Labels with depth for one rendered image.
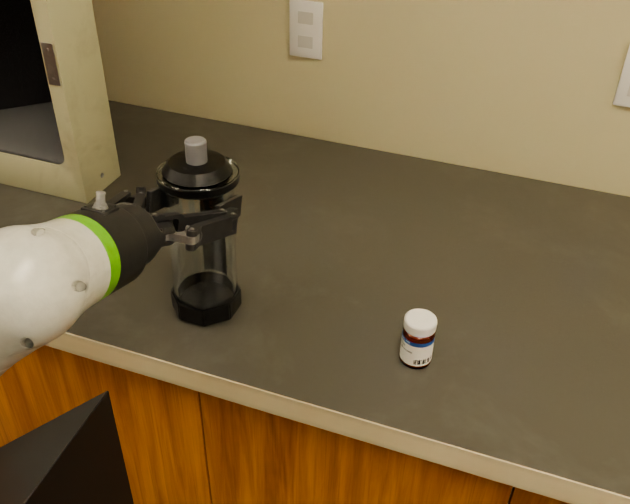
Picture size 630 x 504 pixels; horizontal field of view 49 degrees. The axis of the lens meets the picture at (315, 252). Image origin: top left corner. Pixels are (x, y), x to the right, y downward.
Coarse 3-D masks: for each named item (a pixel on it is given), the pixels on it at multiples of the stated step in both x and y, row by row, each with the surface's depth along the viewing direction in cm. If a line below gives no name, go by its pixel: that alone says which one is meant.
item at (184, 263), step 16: (160, 176) 90; (192, 192) 87; (176, 208) 90; (192, 208) 89; (208, 208) 90; (224, 240) 94; (176, 256) 95; (192, 256) 94; (208, 256) 94; (224, 256) 96; (176, 272) 97; (192, 272) 95; (208, 272) 95; (224, 272) 97; (176, 288) 99; (192, 288) 97; (208, 288) 97; (224, 288) 98; (192, 304) 99; (208, 304) 99
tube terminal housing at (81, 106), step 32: (32, 0) 106; (64, 0) 109; (64, 32) 110; (96, 32) 118; (64, 64) 112; (96, 64) 120; (64, 96) 114; (96, 96) 122; (64, 128) 118; (96, 128) 124; (0, 160) 128; (32, 160) 125; (64, 160) 122; (96, 160) 126; (64, 192) 127
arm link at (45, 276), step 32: (32, 224) 63; (64, 224) 65; (96, 224) 68; (0, 256) 57; (32, 256) 58; (64, 256) 60; (96, 256) 65; (0, 288) 57; (32, 288) 57; (64, 288) 59; (96, 288) 65; (0, 320) 57; (32, 320) 58; (64, 320) 60; (0, 352) 60
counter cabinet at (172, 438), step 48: (0, 384) 119; (48, 384) 114; (96, 384) 109; (144, 384) 104; (0, 432) 129; (144, 432) 112; (192, 432) 107; (240, 432) 103; (288, 432) 99; (144, 480) 120; (192, 480) 115; (240, 480) 110; (288, 480) 105; (336, 480) 101; (384, 480) 97; (432, 480) 94; (480, 480) 90
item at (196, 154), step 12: (192, 144) 88; (204, 144) 89; (180, 156) 92; (192, 156) 89; (204, 156) 89; (216, 156) 92; (168, 168) 89; (180, 168) 89; (192, 168) 89; (204, 168) 89; (216, 168) 89; (228, 168) 91; (168, 180) 89; (180, 180) 88; (192, 180) 88; (204, 180) 88; (216, 180) 89
